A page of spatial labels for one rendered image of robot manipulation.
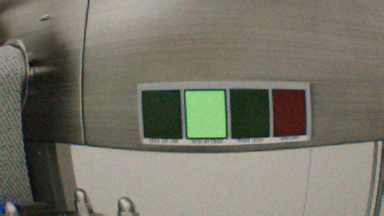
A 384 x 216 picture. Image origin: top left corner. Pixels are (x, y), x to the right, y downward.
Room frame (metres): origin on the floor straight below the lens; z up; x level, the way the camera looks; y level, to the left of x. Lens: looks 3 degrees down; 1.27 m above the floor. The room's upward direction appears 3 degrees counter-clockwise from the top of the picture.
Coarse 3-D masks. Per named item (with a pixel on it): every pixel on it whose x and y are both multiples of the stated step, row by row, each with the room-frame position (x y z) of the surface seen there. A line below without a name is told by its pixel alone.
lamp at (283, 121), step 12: (276, 96) 1.38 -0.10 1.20; (288, 96) 1.36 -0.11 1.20; (300, 96) 1.35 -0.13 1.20; (276, 108) 1.38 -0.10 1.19; (288, 108) 1.36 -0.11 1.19; (300, 108) 1.35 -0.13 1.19; (276, 120) 1.38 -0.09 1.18; (288, 120) 1.37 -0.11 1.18; (300, 120) 1.35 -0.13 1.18; (276, 132) 1.38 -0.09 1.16; (288, 132) 1.36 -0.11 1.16; (300, 132) 1.35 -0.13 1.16
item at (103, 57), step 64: (0, 0) 1.73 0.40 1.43; (64, 0) 1.59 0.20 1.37; (128, 0) 1.51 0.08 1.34; (192, 0) 1.45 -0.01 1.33; (256, 0) 1.39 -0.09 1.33; (320, 0) 1.32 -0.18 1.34; (64, 64) 1.58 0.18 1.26; (128, 64) 1.50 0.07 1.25; (192, 64) 1.45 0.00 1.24; (256, 64) 1.40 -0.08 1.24; (320, 64) 1.34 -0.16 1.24; (64, 128) 1.58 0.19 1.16; (128, 128) 1.51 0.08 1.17; (320, 128) 1.34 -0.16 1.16
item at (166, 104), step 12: (144, 96) 1.48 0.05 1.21; (156, 96) 1.47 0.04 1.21; (168, 96) 1.46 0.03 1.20; (144, 108) 1.48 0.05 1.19; (156, 108) 1.47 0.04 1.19; (168, 108) 1.46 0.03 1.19; (144, 120) 1.48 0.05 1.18; (156, 120) 1.47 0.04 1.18; (168, 120) 1.46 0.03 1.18; (156, 132) 1.47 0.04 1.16; (168, 132) 1.46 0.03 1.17
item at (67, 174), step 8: (56, 144) 1.82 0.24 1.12; (64, 144) 1.84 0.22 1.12; (64, 152) 1.84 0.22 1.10; (64, 160) 1.84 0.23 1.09; (72, 160) 1.86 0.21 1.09; (64, 168) 1.84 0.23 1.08; (72, 168) 1.86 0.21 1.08; (64, 176) 1.83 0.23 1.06; (72, 176) 1.85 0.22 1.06; (64, 184) 1.83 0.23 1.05; (72, 184) 1.85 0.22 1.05; (64, 192) 1.82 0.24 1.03; (72, 192) 1.85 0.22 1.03; (72, 200) 1.84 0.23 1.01; (72, 208) 1.83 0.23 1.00
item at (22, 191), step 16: (0, 112) 1.48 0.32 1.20; (16, 112) 1.52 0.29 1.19; (0, 128) 1.47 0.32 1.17; (16, 128) 1.52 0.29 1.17; (0, 144) 1.47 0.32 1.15; (16, 144) 1.52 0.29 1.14; (0, 160) 1.46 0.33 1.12; (16, 160) 1.51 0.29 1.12; (0, 176) 1.45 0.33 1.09; (16, 176) 1.50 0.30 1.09; (0, 192) 1.44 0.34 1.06; (16, 192) 1.49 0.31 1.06
